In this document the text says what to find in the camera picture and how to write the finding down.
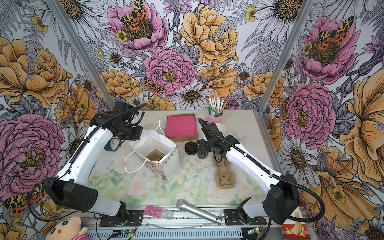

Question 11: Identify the pink napkin stack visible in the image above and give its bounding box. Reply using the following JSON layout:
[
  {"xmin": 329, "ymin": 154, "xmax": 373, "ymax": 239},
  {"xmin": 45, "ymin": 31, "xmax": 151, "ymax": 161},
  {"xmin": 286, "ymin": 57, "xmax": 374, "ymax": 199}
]
[{"xmin": 166, "ymin": 115, "xmax": 198, "ymax": 138}]

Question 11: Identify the white paper gift bag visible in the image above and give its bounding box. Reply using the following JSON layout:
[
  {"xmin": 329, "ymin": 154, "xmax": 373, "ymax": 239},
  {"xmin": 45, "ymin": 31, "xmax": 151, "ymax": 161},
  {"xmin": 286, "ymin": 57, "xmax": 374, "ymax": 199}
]
[{"xmin": 124, "ymin": 121, "xmax": 181, "ymax": 183}]

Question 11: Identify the pink plastic clip box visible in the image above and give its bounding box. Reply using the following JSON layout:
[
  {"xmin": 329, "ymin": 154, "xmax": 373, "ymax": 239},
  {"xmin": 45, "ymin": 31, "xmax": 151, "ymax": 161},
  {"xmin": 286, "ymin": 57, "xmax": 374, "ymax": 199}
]
[{"xmin": 144, "ymin": 206, "xmax": 174, "ymax": 220}]

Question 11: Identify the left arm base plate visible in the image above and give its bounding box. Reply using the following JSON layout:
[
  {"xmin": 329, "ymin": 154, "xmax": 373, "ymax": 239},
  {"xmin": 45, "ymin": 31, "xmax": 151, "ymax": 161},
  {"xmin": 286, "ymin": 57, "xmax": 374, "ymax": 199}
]
[{"xmin": 100, "ymin": 210, "xmax": 144, "ymax": 227}]

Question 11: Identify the stack of white paper cups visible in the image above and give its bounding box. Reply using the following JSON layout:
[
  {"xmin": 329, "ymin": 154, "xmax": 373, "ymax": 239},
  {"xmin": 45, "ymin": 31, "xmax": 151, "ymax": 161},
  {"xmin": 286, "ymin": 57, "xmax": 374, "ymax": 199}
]
[{"xmin": 215, "ymin": 123, "xmax": 226, "ymax": 135}]

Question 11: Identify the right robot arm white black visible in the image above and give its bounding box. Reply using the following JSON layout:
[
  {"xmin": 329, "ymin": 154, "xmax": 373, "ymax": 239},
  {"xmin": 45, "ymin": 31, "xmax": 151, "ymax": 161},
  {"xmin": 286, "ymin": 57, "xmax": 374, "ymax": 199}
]
[{"xmin": 198, "ymin": 118, "xmax": 326, "ymax": 225}]

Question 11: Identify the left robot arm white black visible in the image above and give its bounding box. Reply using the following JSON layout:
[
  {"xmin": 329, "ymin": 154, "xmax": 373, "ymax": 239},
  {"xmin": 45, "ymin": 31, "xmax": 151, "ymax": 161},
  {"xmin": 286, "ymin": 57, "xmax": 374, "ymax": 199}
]
[{"xmin": 43, "ymin": 102, "xmax": 147, "ymax": 224}]

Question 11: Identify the brown pulp cup carrier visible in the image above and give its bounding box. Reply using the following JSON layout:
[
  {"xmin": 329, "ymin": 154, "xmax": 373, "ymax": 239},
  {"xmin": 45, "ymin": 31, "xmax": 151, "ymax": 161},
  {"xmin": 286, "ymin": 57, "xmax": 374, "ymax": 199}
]
[{"xmin": 213, "ymin": 153, "xmax": 236, "ymax": 189}]

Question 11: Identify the black plastic cup lid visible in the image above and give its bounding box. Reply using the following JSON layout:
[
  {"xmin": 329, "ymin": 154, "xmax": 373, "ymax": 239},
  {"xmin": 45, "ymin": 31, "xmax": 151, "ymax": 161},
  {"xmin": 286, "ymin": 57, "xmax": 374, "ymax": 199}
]
[{"xmin": 196, "ymin": 140, "xmax": 210, "ymax": 160}]

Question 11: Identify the bandage box red white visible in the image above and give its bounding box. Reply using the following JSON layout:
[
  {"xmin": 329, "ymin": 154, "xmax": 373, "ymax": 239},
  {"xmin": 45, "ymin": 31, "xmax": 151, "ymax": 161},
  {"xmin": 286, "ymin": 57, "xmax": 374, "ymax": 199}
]
[{"xmin": 281, "ymin": 222, "xmax": 312, "ymax": 240}]

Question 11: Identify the teal alarm clock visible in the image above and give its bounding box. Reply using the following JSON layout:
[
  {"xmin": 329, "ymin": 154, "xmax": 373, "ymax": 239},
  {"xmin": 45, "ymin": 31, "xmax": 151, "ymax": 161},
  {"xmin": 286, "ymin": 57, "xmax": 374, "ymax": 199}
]
[{"xmin": 104, "ymin": 138, "xmax": 121, "ymax": 152}]

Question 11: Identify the pink straw holder cup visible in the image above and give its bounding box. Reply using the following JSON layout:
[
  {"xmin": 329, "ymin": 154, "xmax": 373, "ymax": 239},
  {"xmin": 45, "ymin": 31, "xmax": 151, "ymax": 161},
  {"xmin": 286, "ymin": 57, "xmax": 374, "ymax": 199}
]
[{"xmin": 207, "ymin": 113, "xmax": 223, "ymax": 123}]

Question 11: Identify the silver microphone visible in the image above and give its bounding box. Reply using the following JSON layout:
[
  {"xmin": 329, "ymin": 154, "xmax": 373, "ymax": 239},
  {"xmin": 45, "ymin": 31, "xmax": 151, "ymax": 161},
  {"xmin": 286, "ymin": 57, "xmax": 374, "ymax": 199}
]
[{"xmin": 176, "ymin": 200, "xmax": 222, "ymax": 226}]

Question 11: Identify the plush doll toy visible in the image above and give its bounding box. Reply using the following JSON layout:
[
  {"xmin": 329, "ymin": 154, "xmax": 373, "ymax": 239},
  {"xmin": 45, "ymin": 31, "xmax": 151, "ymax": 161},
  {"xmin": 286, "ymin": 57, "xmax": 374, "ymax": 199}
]
[{"xmin": 46, "ymin": 216, "xmax": 89, "ymax": 240}]

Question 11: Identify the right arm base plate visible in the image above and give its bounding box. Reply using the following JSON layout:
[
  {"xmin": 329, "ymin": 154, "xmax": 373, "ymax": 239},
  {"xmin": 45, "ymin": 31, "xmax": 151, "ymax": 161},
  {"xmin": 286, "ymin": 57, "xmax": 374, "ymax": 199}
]
[{"xmin": 224, "ymin": 209, "xmax": 267, "ymax": 226}]

